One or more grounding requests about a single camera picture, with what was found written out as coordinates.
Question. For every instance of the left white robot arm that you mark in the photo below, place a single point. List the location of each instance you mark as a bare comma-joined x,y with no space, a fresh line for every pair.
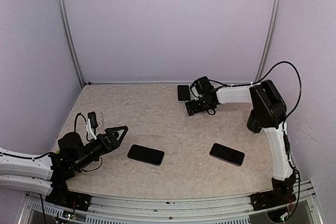
47,174

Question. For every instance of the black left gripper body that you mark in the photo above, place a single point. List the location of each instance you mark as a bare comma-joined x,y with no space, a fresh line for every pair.
103,149

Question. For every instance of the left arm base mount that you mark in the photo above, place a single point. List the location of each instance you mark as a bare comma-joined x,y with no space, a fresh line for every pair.
61,196

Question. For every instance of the clear magsafe phone case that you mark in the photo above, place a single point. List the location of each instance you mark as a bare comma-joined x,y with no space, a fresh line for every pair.
100,120

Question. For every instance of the aluminium frame post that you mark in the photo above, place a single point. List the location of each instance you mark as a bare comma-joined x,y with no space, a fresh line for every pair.
70,43
269,36

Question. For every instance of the aluminium front rail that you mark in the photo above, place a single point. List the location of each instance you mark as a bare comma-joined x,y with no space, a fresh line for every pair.
227,209

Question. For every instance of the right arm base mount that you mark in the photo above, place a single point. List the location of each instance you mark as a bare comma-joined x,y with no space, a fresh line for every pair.
282,193

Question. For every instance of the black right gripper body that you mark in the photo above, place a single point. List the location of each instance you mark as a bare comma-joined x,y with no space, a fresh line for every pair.
201,106

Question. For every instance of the dark red phone right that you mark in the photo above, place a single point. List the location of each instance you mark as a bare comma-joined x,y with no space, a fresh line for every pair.
227,154

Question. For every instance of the black phone table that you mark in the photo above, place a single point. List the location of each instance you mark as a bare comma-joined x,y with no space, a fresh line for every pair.
145,155

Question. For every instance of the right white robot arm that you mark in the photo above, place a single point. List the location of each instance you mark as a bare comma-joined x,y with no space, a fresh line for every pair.
268,114

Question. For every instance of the left aluminium frame post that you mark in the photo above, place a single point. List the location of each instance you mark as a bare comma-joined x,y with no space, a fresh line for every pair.
70,43

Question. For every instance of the right aluminium frame post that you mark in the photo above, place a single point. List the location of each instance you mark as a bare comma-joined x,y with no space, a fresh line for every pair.
269,36

